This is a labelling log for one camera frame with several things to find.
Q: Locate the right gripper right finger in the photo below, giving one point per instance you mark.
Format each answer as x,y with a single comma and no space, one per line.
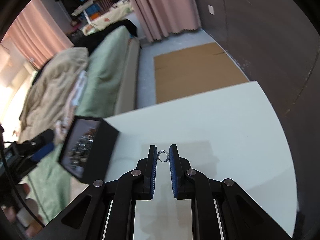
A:
188,183

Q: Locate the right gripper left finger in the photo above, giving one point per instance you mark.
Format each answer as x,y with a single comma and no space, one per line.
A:
137,184

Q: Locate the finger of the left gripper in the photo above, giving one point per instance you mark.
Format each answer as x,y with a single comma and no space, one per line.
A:
38,147

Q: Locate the black jewelry box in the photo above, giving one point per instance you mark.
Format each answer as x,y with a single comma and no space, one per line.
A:
88,148

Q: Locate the green bed sheet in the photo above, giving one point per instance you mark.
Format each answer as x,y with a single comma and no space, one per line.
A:
49,182

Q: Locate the beige blanket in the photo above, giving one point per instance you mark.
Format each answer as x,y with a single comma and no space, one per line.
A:
46,98

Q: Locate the pink curtain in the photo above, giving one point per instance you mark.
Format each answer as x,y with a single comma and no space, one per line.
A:
36,34
160,18

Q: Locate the flat brown cardboard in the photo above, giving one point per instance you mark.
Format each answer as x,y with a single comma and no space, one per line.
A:
194,70

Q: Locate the black clothing on bed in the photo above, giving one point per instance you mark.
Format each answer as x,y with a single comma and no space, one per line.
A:
92,41

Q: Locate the beige bed frame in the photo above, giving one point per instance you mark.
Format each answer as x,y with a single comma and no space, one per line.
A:
126,99

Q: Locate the white wall socket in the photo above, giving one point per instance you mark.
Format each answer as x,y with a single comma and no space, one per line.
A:
211,10

